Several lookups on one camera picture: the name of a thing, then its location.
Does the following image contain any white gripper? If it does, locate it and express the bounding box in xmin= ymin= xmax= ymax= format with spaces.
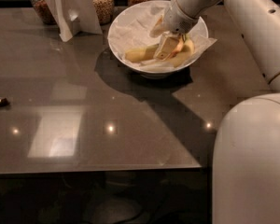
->
xmin=149 ymin=0 xmax=198 ymax=61

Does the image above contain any yellow banana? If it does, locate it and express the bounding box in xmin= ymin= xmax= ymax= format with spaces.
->
xmin=145 ymin=35 xmax=196 ymax=68
xmin=124 ymin=44 xmax=159 ymax=63

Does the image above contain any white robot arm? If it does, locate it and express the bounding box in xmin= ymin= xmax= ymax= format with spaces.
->
xmin=152 ymin=0 xmax=280 ymax=224

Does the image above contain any white ceramic bowl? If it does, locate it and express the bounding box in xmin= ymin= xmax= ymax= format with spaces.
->
xmin=107 ymin=0 xmax=210 ymax=80

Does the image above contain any white paper liner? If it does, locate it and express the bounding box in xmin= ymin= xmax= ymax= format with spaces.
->
xmin=108 ymin=2 xmax=217 ymax=74

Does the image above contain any middle glass jar of grains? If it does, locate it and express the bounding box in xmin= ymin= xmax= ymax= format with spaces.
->
xmin=92 ymin=0 xmax=114 ymax=25

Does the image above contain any white folded card stand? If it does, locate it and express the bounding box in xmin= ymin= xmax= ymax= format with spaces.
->
xmin=45 ymin=0 xmax=102 ymax=42

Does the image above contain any left glass jar of nuts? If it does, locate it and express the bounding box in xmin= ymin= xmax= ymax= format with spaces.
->
xmin=30 ymin=0 xmax=56 ymax=25

